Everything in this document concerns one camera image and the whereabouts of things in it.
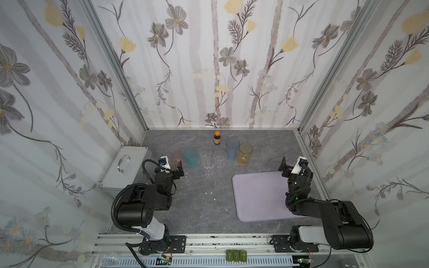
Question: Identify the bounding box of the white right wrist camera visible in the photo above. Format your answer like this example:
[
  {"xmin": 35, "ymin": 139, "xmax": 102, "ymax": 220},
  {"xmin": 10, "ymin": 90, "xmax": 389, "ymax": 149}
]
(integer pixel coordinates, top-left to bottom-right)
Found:
[{"xmin": 292, "ymin": 156, "xmax": 308, "ymax": 175}]

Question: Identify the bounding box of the brown bottle orange cap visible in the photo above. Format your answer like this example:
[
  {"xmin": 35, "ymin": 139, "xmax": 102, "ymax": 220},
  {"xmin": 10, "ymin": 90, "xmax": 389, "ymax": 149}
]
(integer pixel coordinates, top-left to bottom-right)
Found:
[{"xmin": 213, "ymin": 131, "xmax": 221, "ymax": 145}]

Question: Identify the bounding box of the lilac plastic tray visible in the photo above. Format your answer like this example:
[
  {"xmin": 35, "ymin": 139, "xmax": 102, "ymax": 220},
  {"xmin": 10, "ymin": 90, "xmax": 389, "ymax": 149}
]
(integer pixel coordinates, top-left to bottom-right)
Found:
[{"xmin": 232, "ymin": 172, "xmax": 300, "ymax": 222}]

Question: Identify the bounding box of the clear faceted glass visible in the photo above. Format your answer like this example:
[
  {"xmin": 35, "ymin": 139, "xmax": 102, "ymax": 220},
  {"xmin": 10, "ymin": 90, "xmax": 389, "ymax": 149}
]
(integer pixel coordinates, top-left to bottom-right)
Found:
[
  {"xmin": 213, "ymin": 150, "xmax": 227, "ymax": 169},
  {"xmin": 200, "ymin": 148, "xmax": 214, "ymax": 171}
]

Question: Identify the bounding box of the silver metal case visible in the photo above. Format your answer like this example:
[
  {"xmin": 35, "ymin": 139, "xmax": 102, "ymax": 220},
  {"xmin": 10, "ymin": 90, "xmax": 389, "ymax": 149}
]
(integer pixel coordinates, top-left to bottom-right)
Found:
[{"xmin": 100, "ymin": 146, "xmax": 155, "ymax": 198}]

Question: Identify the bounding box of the aluminium rail frame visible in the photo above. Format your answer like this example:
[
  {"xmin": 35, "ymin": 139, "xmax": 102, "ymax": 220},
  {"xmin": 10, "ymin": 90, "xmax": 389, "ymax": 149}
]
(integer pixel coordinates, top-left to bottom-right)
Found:
[{"xmin": 90, "ymin": 233, "xmax": 374, "ymax": 268}]

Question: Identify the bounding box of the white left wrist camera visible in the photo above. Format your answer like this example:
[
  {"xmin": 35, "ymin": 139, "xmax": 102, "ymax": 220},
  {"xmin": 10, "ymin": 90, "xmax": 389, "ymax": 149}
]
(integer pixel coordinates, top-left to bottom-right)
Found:
[{"xmin": 158, "ymin": 156, "xmax": 170, "ymax": 170}]

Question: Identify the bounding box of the yellow plastic cup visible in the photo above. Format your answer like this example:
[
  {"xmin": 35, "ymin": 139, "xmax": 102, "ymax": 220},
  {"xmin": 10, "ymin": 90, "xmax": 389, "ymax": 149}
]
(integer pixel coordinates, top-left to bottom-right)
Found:
[{"xmin": 238, "ymin": 142, "xmax": 254, "ymax": 165}]

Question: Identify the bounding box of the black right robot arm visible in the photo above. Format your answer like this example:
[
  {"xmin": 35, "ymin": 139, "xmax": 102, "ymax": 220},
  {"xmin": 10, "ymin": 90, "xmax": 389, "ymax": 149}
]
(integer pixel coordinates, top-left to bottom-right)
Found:
[{"xmin": 278, "ymin": 156, "xmax": 374, "ymax": 253}]

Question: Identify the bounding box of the teal plastic cup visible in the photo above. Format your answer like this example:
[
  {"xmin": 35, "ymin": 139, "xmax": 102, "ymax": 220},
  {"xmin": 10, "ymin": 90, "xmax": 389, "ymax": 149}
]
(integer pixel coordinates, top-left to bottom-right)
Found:
[{"xmin": 183, "ymin": 147, "xmax": 199, "ymax": 169}]

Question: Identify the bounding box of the green connector block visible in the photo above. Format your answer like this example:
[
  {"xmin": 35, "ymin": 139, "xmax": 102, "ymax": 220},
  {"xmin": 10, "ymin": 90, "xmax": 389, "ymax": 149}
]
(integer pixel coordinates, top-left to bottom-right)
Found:
[{"xmin": 226, "ymin": 250, "xmax": 248, "ymax": 263}]

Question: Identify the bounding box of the pink plastic cup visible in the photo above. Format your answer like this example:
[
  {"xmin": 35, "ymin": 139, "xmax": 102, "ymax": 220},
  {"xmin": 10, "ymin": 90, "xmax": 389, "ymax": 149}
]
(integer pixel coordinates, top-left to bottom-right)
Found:
[{"xmin": 172, "ymin": 151, "xmax": 184, "ymax": 166}]

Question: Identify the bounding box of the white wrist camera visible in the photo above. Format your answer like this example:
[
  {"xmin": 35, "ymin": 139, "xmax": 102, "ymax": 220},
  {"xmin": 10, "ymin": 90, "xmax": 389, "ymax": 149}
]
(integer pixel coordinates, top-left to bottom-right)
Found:
[
  {"xmin": 292, "ymin": 156, "xmax": 308, "ymax": 175},
  {"xmin": 158, "ymin": 156, "xmax": 170, "ymax": 170}
]

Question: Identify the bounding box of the blue plastic cup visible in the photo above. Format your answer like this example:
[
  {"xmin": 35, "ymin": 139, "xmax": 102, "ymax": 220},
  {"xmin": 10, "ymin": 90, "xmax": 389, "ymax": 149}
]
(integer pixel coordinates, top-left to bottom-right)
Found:
[{"xmin": 226, "ymin": 137, "xmax": 240, "ymax": 161}]

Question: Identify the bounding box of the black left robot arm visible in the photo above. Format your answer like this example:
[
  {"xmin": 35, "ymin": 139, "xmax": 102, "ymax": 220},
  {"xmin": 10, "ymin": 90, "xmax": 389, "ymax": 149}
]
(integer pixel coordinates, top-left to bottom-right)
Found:
[{"xmin": 111, "ymin": 157, "xmax": 184, "ymax": 257}]

